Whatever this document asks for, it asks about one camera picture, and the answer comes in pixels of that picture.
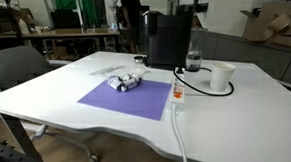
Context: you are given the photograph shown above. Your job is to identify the clear plastic clamshell container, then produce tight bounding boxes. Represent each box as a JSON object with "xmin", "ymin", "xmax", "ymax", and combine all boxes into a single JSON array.
[{"xmin": 88, "ymin": 62, "xmax": 150, "ymax": 94}]

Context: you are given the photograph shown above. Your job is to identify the white bottle yellow band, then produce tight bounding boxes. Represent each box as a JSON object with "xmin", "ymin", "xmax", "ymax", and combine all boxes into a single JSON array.
[{"xmin": 131, "ymin": 75, "xmax": 144, "ymax": 89}]

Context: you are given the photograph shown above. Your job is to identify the white bottle orange bands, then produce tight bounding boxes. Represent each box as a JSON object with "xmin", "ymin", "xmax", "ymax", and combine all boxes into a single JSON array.
[
  {"xmin": 122, "ymin": 73, "xmax": 134, "ymax": 82},
  {"xmin": 119, "ymin": 81, "xmax": 137, "ymax": 94}
]

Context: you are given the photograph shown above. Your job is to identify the purple mat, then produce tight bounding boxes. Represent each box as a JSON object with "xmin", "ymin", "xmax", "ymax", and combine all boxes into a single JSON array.
[{"xmin": 77, "ymin": 76, "xmax": 173, "ymax": 122}]

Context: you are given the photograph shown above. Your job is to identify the black round knob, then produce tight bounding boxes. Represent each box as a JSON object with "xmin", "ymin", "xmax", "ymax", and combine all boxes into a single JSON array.
[{"xmin": 133, "ymin": 54, "xmax": 148, "ymax": 65}]

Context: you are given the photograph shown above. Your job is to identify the white bottle green bands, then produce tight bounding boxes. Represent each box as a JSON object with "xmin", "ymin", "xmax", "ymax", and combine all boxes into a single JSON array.
[{"xmin": 106, "ymin": 76, "xmax": 123, "ymax": 92}]

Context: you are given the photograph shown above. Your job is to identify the white power strip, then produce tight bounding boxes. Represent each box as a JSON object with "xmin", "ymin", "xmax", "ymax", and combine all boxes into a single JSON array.
[{"xmin": 169, "ymin": 66, "xmax": 187, "ymax": 111}]

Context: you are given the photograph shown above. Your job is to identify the black plastic bin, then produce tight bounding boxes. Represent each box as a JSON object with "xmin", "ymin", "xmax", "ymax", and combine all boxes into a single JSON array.
[{"xmin": 139, "ymin": 10, "xmax": 194, "ymax": 71}]

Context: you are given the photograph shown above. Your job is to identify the person in dark clothes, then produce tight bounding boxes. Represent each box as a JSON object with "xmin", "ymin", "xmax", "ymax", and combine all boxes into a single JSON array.
[{"xmin": 116, "ymin": 0, "xmax": 146, "ymax": 55}]

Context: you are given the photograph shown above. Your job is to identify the white paper cup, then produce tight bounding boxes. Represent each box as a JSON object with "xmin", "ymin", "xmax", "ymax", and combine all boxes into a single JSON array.
[{"xmin": 209, "ymin": 61, "xmax": 238, "ymax": 94}]

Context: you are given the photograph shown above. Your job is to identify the wooden desk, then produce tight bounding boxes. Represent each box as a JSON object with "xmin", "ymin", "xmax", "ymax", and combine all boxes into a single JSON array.
[{"xmin": 20, "ymin": 23, "xmax": 121, "ymax": 63}]

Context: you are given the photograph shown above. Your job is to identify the white table leg with caster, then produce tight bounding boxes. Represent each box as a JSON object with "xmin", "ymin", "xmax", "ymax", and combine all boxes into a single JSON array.
[{"xmin": 27, "ymin": 123, "xmax": 101, "ymax": 162}]

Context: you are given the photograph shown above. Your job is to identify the black monitor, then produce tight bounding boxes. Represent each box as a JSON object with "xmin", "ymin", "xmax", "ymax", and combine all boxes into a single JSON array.
[{"xmin": 49, "ymin": 9, "xmax": 78, "ymax": 30}]

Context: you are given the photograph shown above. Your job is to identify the grey cabinet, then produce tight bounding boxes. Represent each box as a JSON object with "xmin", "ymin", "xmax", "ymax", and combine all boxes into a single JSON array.
[{"xmin": 199, "ymin": 32, "xmax": 291, "ymax": 88}]

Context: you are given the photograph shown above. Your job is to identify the brown cardboard box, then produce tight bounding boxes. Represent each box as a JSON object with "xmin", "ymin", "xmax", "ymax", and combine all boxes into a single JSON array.
[{"xmin": 238, "ymin": 0, "xmax": 291, "ymax": 47}]

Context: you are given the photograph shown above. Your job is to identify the grey chair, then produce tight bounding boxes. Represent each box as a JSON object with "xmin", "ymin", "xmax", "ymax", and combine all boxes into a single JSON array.
[{"xmin": 0, "ymin": 43, "xmax": 53, "ymax": 95}]

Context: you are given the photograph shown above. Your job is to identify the black power cable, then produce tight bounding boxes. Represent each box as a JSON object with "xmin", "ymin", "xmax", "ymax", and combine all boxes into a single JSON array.
[{"xmin": 172, "ymin": 65, "xmax": 236, "ymax": 98}]

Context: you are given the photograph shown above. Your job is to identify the white power cable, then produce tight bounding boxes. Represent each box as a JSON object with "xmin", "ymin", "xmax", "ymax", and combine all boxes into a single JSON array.
[{"xmin": 167, "ymin": 103, "xmax": 193, "ymax": 162}]

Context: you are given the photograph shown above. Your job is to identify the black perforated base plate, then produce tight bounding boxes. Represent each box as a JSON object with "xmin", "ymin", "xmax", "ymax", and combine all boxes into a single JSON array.
[{"xmin": 0, "ymin": 137, "xmax": 46, "ymax": 162}]

